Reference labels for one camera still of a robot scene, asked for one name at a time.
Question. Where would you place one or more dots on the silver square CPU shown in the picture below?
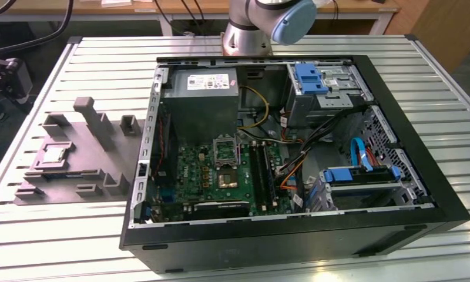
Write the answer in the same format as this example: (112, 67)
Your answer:
(55, 154)

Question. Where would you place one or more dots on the thin metal locking lever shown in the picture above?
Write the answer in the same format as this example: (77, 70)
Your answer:
(240, 154)

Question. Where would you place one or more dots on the CPU socket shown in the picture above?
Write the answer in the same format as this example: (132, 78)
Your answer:
(228, 179)

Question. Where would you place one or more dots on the wooden desk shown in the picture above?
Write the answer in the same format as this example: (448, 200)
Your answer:
(101, 8)

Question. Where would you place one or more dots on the grey parts rack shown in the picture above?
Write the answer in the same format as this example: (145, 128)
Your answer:
(89, 152)

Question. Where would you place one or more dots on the RAM stick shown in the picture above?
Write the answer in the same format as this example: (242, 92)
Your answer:
(63, 175)

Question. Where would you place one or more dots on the white box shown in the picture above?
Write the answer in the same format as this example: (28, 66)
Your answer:
(117, 3)

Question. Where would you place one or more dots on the grey power supply unit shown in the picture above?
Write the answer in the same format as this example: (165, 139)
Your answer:
(200, 117)

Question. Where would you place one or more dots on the beige board power connector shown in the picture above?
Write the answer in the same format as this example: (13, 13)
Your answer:
(200, 154)

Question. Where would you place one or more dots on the small blue board connector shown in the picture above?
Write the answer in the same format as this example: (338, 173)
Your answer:
(167, 195)

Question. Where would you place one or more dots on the blue rear port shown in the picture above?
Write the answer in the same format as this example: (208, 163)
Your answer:
(145, 213)

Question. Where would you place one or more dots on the green motherboard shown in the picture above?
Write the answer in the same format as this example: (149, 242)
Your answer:
(193, 191)

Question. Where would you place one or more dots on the black graphics card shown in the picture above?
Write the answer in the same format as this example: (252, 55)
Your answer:
(218, 207)

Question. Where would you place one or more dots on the black RAM slot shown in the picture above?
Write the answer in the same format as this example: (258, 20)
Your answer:
(258, 176)
(269, 176)

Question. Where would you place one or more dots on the blue plastic drive latch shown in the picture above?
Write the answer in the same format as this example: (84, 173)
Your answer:
(308, 77)

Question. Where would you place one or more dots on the metal drive cage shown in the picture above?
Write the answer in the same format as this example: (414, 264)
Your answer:
(333, 101)

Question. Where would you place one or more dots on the hard disk in blue carrier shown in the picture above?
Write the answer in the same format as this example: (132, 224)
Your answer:
(338, 174)

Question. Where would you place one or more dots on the black open PC case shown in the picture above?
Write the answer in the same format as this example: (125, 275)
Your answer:
(297, 243)

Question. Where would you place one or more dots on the metal disk bay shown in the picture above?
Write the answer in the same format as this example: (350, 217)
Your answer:
(368, 185)

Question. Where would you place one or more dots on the brown wooden cabinet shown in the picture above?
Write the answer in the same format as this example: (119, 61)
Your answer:
(446, 29)

